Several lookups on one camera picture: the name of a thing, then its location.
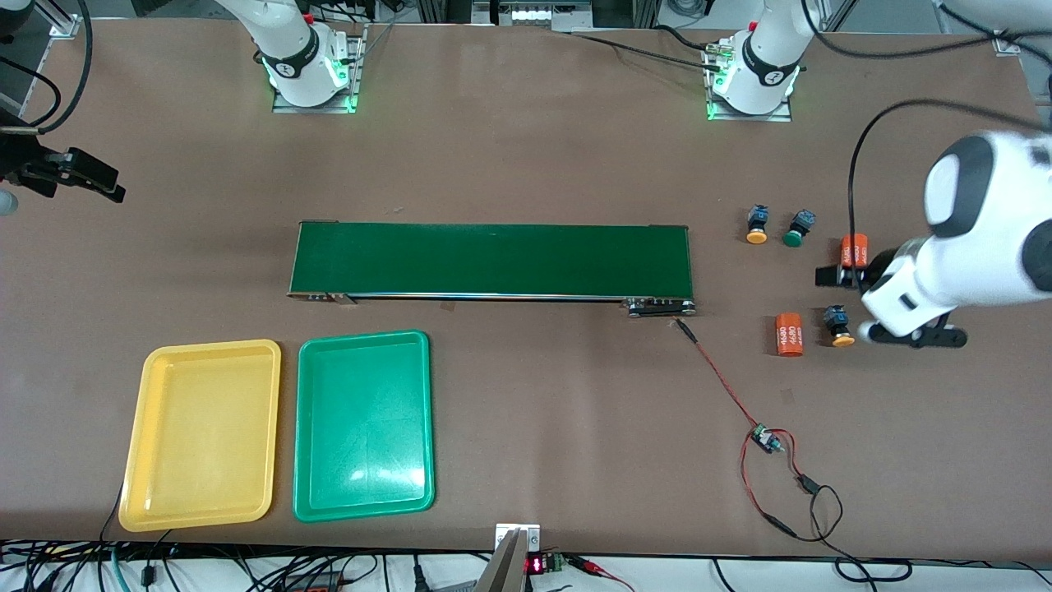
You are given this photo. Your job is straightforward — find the green plastic tray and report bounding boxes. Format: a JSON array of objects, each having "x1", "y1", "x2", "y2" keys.
[{"x1": 292, "y1": 329, "x2": 436, "y2": 525}]

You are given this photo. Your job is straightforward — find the red clip lead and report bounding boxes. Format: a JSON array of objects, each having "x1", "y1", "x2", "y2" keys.
[{"x1": 565, "y1": 555, "x2": 635, "y2": 592}]

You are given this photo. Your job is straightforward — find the green mushroom push button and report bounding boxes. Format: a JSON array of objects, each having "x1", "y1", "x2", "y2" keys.
[{"x1": 782, "y1": 210, "x2": 817, "y2": 249}]

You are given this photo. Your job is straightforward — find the grey metal camera bracket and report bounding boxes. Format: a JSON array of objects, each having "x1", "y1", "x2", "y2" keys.
[{"x1": 472, "y1": 522, "x2": 543, "y2": 592}]

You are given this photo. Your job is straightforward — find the thin black cable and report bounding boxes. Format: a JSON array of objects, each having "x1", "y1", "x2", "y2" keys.
[{"x1": 97, "y1": 482, "x2": 127, "y2": 545}]

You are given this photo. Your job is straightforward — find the black cable with plug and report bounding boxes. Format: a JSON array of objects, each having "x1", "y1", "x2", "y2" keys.
[{"x1": 136, "y1": 530, "x2": 178, "y2": 589}]

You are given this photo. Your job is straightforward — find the white equipment box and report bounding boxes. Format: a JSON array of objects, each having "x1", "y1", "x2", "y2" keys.
[{"x1": 472, "y1": 0, "x2": 594, "y2": 32}]

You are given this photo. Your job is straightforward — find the red black conveyor wire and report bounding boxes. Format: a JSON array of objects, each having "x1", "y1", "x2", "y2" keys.
[{"x1": 674, "y1": 317, "x2": 764, "y2": 432}]

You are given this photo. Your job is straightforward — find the yellow plastic tray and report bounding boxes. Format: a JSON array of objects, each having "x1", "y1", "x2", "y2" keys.
[{"x1": 118, "y1": 338, "x2": 283, "y2": 534}]

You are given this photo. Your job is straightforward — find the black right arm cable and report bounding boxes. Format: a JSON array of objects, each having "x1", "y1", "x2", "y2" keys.
[{"x1": 0, "y1": 0, "x2": 93, "y2": 136}]

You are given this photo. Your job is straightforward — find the long black cable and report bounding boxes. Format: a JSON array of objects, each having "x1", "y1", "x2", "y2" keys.
[{"x1": 565, "y1": 25, "x2": 717, "y2": 73}]

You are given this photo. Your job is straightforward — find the red black looped wire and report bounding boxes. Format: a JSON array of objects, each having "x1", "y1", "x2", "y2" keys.
[{"x1": 739, "y1": 428, "x2": 915, "y2": 583}]

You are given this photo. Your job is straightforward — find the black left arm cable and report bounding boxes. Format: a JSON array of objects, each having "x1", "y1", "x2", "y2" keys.
[{"x1": 801, "y1": 0, "x2": 1052, "y2": 295}]

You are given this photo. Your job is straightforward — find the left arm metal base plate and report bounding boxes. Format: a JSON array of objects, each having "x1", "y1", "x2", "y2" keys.
[{"x1": 705, "y1": 41, "x2": 795, "y2": 123}]

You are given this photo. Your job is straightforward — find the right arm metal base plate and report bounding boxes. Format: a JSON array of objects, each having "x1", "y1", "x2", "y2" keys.
[{"x1": 271, "y1": 25, "x2": 368, "y2": 115}]

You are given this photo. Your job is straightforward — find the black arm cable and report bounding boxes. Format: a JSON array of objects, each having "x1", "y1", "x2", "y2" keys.
[
  {"x1": 0, "y1": 0, "x2": 93, "y2": 136},
  {"x1": 801, "y1": 0, "x2": 1052, "y2": 295}
]

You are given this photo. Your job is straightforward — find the teal cable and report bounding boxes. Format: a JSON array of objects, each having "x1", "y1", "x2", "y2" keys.
[{"x1": 105, "y1": 547, "x2": 134, "y2": 592}]

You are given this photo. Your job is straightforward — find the green conveyor belt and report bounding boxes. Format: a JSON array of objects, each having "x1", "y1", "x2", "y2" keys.
[{"x1": 287, "y1": 220, "x2": 699, "y2": 319}]

